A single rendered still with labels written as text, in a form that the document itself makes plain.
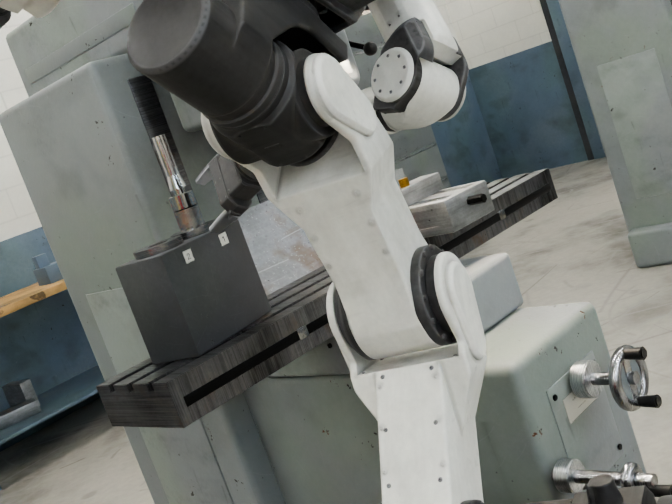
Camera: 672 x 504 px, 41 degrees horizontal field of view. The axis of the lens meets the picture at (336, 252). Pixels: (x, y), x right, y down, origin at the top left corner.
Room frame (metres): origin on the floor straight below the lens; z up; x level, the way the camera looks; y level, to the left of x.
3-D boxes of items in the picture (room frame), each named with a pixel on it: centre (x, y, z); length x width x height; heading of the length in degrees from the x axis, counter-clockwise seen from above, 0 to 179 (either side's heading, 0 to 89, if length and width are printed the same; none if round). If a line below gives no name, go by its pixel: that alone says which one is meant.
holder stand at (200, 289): (1.63, 0.26, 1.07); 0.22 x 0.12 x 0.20; 144
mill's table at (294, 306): (1.91, -0.05, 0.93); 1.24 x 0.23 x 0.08; 133
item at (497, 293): (1.91, -0.05, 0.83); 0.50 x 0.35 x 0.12; 43
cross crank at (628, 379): (1.55, -0.39, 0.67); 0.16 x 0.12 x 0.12; 43
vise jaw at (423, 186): (1.98, -0.20, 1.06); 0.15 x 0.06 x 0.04; 131
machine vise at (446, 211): (2.00, -0.18, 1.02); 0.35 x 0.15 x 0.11; 41
